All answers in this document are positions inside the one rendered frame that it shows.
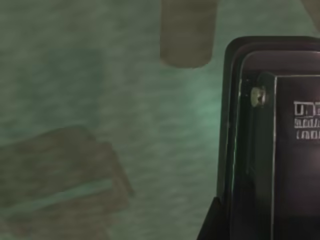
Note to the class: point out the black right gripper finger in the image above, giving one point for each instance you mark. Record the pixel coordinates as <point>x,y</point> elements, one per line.
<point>213,225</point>

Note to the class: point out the brown rectangular wooden block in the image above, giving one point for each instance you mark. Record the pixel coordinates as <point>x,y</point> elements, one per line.
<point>55,175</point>

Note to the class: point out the brown cylindrical block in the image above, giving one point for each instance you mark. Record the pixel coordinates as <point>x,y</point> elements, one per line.
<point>187,32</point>

